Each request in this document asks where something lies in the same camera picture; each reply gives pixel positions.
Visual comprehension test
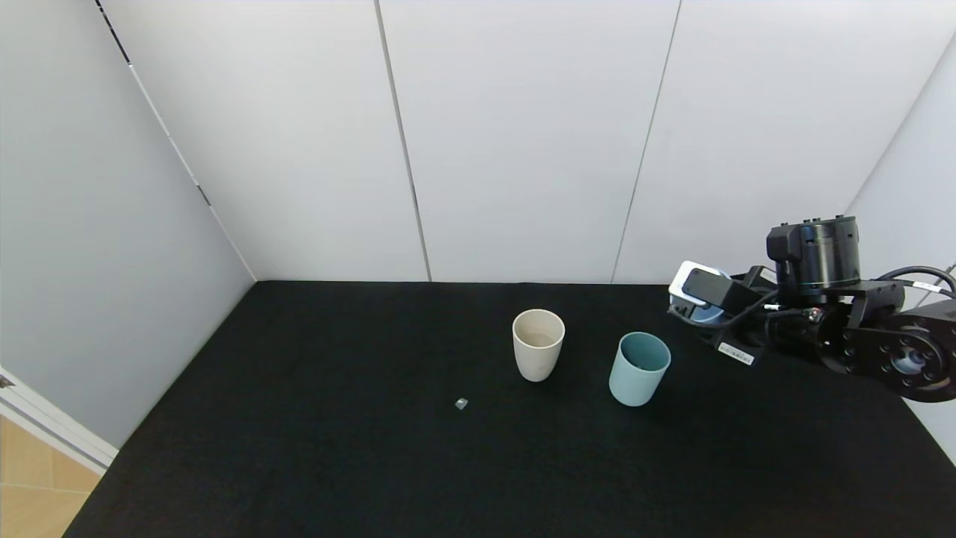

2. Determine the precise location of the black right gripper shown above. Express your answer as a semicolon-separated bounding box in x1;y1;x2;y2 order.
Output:
670;265;820;367

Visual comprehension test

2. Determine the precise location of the light blue plastic cup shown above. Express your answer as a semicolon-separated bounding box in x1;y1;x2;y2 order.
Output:
676;266;731;324

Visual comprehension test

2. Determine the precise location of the teal plastic cup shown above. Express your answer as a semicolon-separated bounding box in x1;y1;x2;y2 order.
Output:
609;332;671;407

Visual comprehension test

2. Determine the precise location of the beige plastic cup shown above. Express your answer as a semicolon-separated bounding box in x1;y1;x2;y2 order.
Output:
512;309;566;383

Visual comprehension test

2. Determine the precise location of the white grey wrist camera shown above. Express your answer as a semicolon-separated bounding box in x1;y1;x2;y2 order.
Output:
668;260;770;316

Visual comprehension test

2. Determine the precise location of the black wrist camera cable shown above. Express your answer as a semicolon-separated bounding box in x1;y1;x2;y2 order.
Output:
668;288;781;334

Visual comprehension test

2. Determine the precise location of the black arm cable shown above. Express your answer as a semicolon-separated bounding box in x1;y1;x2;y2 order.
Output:
878;265;956;294

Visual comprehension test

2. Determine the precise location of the white door frame trim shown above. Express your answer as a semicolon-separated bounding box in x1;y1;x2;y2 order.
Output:
0;366;120;476

